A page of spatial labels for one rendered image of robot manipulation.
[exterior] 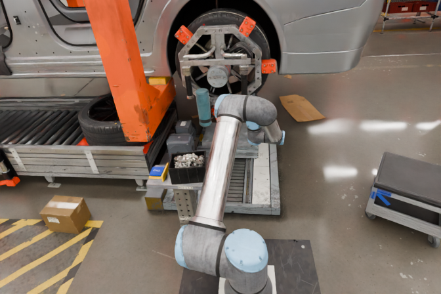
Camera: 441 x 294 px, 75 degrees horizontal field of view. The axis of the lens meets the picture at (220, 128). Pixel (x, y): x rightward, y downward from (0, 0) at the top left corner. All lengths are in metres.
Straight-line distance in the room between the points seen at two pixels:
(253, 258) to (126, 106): 1.14
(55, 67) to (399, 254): 2.65
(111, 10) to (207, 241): 1.16
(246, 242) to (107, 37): 1.20
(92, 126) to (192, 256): 1.41
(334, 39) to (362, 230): 1.21
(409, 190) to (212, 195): 1.16
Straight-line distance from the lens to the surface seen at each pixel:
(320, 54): 2.08
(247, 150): 2.27
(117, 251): 2.02
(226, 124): 1.22
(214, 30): 1.90
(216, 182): 1.15
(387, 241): 2.07
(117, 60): 1.68
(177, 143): 2.03
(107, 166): 2.27
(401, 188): 1.90
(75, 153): 2.36
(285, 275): 1.44
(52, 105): 3.35
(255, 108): 1.24
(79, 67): 2.48
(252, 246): 1.08
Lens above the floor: 1.54
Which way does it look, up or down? 33 degrees down
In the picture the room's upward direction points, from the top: 5 degrees counter-clockwise
